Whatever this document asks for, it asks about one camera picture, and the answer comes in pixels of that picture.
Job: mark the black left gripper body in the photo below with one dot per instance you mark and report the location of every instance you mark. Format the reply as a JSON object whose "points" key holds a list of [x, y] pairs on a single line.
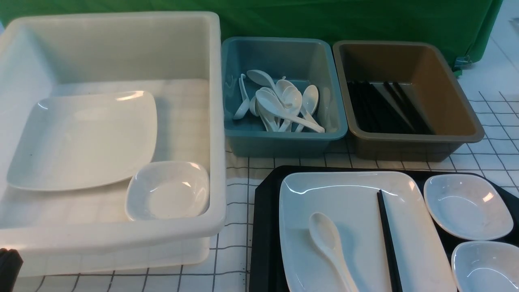
{"points": [[10, 264]]}

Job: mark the white soup spoon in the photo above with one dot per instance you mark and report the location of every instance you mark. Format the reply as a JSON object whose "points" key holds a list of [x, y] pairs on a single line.
{"points": [[326, 238]]}

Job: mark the white square rice plate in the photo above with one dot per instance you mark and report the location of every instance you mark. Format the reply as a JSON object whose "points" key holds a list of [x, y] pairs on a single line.
{"points": [[349, 199]]}

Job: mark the black chopstick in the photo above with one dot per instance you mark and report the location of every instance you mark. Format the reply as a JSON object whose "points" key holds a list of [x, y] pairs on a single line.
{"points": [[393, 269]]}

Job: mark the small white bowl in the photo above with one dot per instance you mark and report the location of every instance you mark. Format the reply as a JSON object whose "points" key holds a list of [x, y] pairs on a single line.
{"points": [[486, 266], [168, 190], [467, 206]]}

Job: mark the white square plate in tub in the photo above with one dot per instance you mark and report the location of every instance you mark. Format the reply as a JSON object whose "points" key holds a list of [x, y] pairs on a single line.
{"points": [[76, 142]]}

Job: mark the large white plastic tub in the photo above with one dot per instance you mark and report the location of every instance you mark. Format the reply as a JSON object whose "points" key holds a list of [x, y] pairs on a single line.
{"points": [[175, 56]]}

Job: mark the small white bowl in tub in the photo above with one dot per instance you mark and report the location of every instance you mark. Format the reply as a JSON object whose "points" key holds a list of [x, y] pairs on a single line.
{"points": [[168, 190]]}

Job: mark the black serving tray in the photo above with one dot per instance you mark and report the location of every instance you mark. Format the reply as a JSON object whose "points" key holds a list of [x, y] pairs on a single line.
{"points": [[267, 271]]}

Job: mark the white spoon far left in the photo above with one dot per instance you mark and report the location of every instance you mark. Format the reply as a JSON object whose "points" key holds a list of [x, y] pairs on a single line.
{"points": [[244, 107]]}

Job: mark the white spoon long front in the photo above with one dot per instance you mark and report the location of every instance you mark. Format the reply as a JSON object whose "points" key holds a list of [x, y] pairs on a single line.
{"points": [[271, 104]]}

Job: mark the white spoon top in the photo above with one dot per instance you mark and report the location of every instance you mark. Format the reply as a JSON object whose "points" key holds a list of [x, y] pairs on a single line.
{"points": [[264, 79]]}

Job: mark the teal plastic bin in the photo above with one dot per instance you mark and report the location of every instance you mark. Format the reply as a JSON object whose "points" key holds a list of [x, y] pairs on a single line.
{"points": [[303, 62]]}

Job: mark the white spoon middle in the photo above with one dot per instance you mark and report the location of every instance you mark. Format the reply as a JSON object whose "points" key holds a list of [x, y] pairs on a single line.
{"points": [[292, 101]]}

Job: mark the white spoon right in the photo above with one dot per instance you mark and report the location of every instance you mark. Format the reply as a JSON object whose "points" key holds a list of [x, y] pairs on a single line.
{"points": [[310, 99]]}

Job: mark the bundle of black chopsticks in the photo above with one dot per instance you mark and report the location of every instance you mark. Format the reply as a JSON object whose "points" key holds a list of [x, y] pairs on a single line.
{"points": [[375, 114]]}

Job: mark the brown plastic bin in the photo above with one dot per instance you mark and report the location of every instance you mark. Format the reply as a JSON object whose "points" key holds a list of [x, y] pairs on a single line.
{"points": [[432, 87]]}

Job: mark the metal clip on cloth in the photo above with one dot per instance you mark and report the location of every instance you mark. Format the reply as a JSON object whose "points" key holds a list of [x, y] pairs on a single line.
{"points": [[462, 63]]}

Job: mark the white grid tablecloth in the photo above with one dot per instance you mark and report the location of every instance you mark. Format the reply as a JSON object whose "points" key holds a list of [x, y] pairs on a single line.
{"points": [[227, 267]]}

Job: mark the green cloth backdrop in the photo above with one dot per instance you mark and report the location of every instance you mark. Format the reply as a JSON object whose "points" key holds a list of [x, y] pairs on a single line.
{"points": [[458, 28]]}

